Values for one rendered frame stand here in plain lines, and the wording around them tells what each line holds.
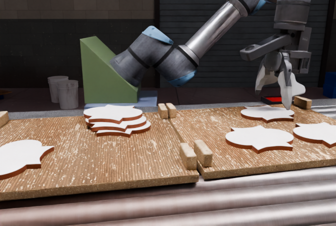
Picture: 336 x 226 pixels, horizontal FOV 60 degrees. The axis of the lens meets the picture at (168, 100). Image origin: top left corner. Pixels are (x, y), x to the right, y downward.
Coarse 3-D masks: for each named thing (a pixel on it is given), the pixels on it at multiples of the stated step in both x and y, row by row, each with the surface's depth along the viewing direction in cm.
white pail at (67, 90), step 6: (60, 84) 400; (66, 84) 400; (72, 84) 404; (60, 90) 403; (66, 90) 402; (72, 90) 406; (60, 96) 406; (66, 96) 405; (72, 96) 408; (60, 102) 410; (66, 102) 407; (72, 102) 411; (66, 108) 410; (72, 108) 413
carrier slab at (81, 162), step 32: (0, 128) 67; (32, 128) 67; (64, 128) 67; (160, 128) 67; (64, 160) 51; (96, 160) 51; (128, 160) 51; (160, 160) 51; (0, 192) 42; (32, 192) 43; (64, 192) 44
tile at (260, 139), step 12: (228, 132) 62; (240, 132) 62; (252, 132) 62; (264, 132) 62; (276, 132) 62; (240, 144) 56; (252, 144) 56; (264, 144) 56; (276, 144) 56; (288, 144) 56
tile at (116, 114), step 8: (88, 112) 69; (96, 112) 69; (104, 112) 69; (112, 112) 69; (120, 112) 69; (128, 112) 69; (136, 112) 69; (88, 120) 65; (96, 120) 65; (104, 120) 65; (112, 120) 65; (120, 120) 65; (128, 120) 66
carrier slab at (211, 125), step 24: (192, 120) 73; (216, 120) 73; (240, 120) 73; (312, 120) 73; (192, 144) 58; (216, 144) 58; (312, 144) 58; (216, 168) 49; (240, 168) 49; (264, 168) 50; (288, 168) 51
